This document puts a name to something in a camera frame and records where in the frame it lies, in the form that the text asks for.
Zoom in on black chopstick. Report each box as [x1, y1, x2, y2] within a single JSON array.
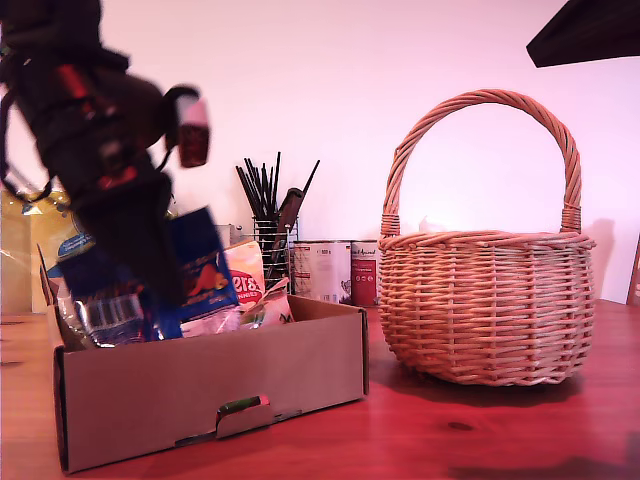
[[292, 159, 321, 201], [236, 167, 264, 220], [243, 158, 275, 219], [269, 152, 282, 221]]

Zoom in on woven wicker basket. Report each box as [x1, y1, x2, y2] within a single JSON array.
[[377, 88, 597, 387]]

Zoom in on white Galaxy egg bag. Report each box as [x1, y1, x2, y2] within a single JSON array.
[[179, 277, 295, 337]]

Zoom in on brown cardboard box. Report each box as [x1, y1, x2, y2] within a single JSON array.
[[37, 243, 371, 475]]

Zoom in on chrome wire utensil holder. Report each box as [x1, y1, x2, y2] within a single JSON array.
[[251, 215, 300, 296]]

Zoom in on yellow kitchen towel pack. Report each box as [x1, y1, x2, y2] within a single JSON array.
[[0, 189, 101, 314]]

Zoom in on blue chocolate egg bag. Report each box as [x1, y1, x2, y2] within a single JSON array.
[[57, 205, 242, 349]]

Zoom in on Maltesers mini bunnies bag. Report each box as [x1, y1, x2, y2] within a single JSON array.
[[222, 239, 266, 309]]

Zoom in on white label tin can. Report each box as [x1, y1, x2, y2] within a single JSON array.
[[291, 239, 353, 305]]

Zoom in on red label tin can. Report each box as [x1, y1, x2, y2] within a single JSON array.
[[349, 239, 381, 307]]

